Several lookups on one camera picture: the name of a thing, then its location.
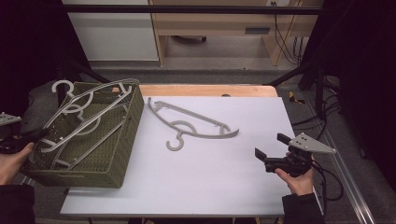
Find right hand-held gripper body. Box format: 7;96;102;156
263;133;338;178

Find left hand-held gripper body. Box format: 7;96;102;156
0;111;32;155

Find grey plastic clothes hanger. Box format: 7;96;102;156
39;77;141;154
148;97;240;152
28;104;131;171

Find green woven basket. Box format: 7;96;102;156
20;79;146;189

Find person's right hand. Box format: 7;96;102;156
275;152;316;196

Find person's left hand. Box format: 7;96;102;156
0;142;35;186

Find yellow and black tool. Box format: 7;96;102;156
288;91;306;105

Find black metal stand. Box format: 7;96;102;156
56;58;111;107
266;57;326;120

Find black curtain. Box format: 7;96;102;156
299;0;396;194
0;0;92;153

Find white cabinet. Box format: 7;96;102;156
61;0;160;62

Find light wooden desk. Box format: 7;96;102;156
148;0;321;67

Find black floor cables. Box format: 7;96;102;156
290;76;342;139

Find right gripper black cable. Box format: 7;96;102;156
312;160;345;217

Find aluminium rail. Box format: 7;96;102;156
301;91;376;224

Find black hanging cables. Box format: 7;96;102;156
270;1;304;65

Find black horizontal frame bar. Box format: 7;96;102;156
59;4;325;16

